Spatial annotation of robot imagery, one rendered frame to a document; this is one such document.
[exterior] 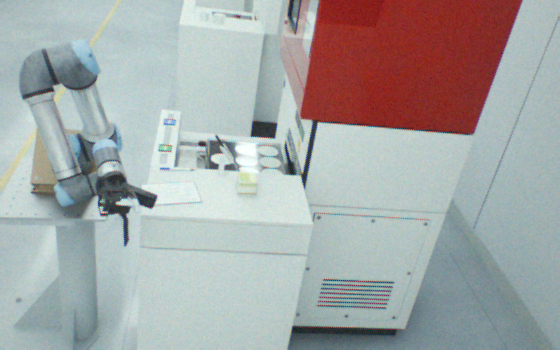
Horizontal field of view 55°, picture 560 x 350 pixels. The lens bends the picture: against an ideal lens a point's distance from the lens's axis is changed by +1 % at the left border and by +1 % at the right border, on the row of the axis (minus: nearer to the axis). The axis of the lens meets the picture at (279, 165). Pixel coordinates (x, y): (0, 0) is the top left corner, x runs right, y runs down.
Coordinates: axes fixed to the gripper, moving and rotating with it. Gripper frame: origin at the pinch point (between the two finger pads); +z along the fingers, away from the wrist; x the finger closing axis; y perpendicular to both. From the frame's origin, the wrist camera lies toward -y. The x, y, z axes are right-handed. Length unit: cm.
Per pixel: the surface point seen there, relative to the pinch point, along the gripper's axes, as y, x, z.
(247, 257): -52, -28, -7
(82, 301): -11, -102, -43
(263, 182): -65, -15, -34
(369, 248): -124, -38, -13
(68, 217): 4, -46, -44
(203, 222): -33.4, -18.4, -17.0
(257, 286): -59, -40, -2
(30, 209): 16, -50, -53
